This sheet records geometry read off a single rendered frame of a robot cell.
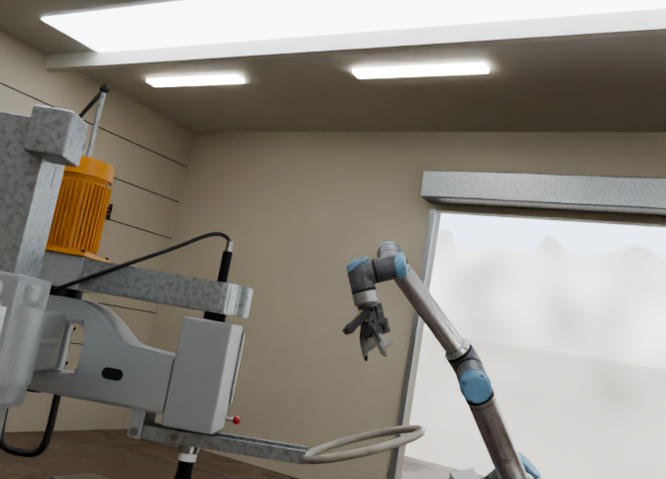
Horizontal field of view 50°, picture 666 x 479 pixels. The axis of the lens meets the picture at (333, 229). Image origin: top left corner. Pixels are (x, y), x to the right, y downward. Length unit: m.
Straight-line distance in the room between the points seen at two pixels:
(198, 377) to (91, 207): 0.81
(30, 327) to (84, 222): 0.75
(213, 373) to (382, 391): 5.10
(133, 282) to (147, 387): 0.40
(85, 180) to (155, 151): 6.42
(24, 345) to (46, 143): 0.62
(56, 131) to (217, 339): 0.99
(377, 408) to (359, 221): 2.08
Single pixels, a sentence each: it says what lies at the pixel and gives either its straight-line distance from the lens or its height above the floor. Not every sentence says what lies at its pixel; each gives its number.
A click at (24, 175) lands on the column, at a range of 2.40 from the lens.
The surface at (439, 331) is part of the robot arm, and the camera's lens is 2.86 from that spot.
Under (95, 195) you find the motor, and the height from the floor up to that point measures 1.94.
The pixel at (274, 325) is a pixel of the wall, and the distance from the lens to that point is 8.49.
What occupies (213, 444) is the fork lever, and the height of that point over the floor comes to 1.07.
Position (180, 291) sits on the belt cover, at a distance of 2.81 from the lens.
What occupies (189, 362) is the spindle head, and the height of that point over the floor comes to 1.35.
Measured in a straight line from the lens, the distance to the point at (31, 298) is 2.38.
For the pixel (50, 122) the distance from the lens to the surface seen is 2.33.
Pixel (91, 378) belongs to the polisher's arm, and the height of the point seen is 1.23.
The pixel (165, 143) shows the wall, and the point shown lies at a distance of 9.56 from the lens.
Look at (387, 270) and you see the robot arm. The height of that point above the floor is 1.81.
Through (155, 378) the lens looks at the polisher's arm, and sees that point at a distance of 2.84.
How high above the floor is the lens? 1.52
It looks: 9 degrees up
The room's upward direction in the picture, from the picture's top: 10 degrees clockwise
